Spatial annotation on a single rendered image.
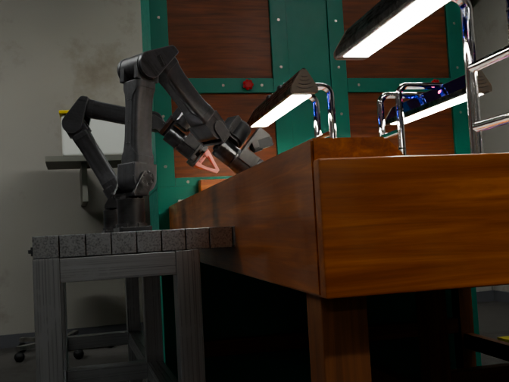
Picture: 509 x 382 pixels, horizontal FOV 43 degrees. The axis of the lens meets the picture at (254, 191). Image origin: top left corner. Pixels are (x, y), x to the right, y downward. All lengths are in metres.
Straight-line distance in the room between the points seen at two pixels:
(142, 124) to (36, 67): 3.04
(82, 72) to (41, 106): 0.35
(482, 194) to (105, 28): 3.95
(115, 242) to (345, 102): 1.73
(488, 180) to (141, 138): 0.89
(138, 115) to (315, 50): 1.40
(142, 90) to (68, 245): 0.48
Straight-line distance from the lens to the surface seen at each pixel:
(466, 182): 0.81
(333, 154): 0.77
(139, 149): 1.49
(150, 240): 1.20
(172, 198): 2.54
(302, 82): 1.88
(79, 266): 1.19
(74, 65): 4.52
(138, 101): 1.52
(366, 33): 1.37
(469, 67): 1.38
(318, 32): 2.80
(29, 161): 4.41
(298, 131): 2.68
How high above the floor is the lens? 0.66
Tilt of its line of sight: 3 degrees up
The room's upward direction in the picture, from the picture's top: 3 degrees counter-clockwise
